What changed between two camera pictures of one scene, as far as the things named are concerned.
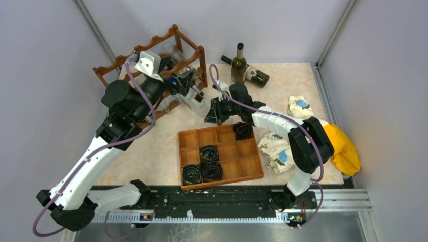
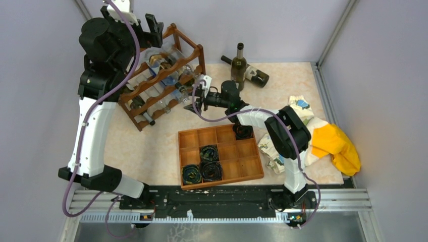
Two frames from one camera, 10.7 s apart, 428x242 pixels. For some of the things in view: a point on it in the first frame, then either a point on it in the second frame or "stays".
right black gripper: (215, 115) to (203, 96)
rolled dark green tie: (191, 174) stays
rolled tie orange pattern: (243, 131) stays
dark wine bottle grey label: (238, 65) stays
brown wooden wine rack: (177, 51) stays
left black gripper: (183, 81) to (153, 38)
